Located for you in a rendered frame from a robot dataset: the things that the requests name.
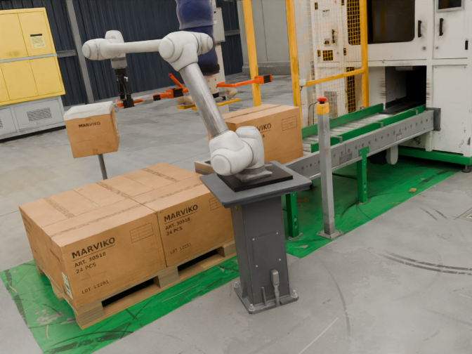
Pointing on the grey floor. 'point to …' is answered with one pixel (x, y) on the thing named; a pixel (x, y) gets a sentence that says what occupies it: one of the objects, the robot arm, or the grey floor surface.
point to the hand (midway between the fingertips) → (126, 102)
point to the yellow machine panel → (28, 76)
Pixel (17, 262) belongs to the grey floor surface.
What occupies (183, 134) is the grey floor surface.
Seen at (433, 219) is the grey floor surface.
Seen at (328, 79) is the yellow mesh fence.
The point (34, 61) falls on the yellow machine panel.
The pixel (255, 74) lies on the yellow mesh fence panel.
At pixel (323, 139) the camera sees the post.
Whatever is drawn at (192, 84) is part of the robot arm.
